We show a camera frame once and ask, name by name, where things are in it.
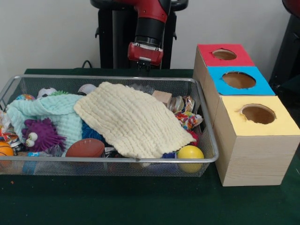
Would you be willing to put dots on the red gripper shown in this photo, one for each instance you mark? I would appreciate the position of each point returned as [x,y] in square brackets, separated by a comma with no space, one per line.
[145,53]

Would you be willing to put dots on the clear plastic packet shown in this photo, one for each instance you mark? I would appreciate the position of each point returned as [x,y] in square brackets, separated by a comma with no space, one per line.
[142,88]

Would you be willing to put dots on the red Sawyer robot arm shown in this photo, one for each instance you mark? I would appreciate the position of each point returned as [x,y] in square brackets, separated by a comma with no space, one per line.
[151,18]

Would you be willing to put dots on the clear mesh bin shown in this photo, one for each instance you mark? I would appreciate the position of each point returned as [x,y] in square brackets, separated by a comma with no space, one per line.
[56,167]

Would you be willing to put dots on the small wooden block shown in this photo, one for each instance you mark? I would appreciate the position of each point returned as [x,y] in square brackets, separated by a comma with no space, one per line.
[162,97]

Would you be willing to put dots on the cream yellow cloth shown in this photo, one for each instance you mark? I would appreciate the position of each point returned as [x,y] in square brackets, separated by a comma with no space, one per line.
[133,119]

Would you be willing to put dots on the white ball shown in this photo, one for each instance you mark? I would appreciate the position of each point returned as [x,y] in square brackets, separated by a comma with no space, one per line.
[87,89]

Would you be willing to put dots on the colourful crinkly packet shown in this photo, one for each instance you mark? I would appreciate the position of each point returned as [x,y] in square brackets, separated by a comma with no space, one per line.
[187,120]

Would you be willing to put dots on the yellow ball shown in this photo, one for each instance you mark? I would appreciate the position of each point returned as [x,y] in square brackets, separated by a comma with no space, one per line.
[190,153]

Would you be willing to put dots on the mint green cloth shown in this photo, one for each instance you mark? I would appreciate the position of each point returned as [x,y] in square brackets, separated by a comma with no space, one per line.
[56,110]

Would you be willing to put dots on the brown toy football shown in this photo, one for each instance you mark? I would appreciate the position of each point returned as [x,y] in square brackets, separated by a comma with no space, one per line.
[85,148]

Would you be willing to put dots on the small soccer ball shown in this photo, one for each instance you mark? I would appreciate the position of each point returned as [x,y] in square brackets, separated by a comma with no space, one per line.
[46,92]

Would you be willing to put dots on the purple spiky toy with eyes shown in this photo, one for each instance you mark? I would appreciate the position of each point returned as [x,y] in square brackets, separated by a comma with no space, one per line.
[43,133]

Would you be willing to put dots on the dark green table cloth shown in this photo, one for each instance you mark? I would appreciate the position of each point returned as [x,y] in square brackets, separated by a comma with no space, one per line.
[140,201]

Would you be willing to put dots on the black chair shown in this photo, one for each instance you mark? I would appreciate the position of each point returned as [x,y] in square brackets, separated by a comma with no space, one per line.
[288,51]

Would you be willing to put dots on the orange toy basketball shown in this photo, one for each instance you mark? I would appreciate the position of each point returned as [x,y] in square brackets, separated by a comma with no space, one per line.
[4,150]

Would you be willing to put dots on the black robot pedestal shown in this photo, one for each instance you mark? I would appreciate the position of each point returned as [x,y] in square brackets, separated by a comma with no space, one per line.
[117,42]

